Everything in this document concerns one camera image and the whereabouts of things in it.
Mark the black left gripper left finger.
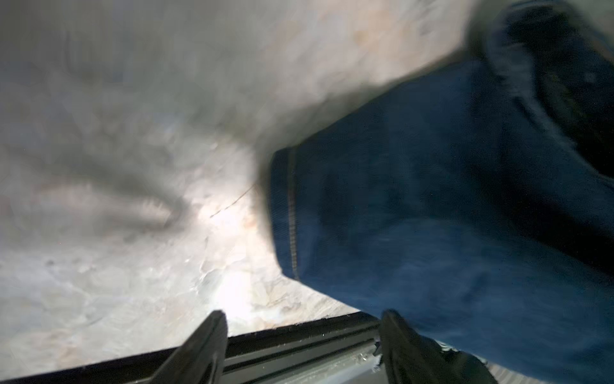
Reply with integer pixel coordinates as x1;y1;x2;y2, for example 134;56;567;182
149;310;228;384

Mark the dark blue denim skirt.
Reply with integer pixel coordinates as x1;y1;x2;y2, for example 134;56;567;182
270;1;613;383

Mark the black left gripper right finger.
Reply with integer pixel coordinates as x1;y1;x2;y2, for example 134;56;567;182
379;310;497;384

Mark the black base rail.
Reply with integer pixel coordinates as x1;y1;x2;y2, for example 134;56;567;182
5;313;379;383

